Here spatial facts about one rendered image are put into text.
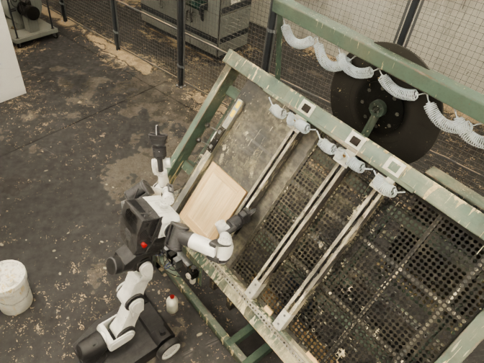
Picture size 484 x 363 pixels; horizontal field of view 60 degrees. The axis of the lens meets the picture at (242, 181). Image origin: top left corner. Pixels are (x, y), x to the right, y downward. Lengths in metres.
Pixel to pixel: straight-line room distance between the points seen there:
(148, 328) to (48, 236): 1.45
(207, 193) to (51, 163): 2.52
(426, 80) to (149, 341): 2.56
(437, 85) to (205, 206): 1.63
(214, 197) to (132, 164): 2.14
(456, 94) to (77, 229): 3.38
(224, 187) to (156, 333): 1.22
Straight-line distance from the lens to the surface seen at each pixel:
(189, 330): 3.62
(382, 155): 2.35
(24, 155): 5.29
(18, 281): 3.66
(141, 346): 3.39
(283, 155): 2.61
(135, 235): 2.50
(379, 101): 2.77
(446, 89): 2.50
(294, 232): 2.52
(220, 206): 2.90
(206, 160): 2.99
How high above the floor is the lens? 3.21
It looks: 43 degrees down
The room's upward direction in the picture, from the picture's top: 8 degrees clockwise
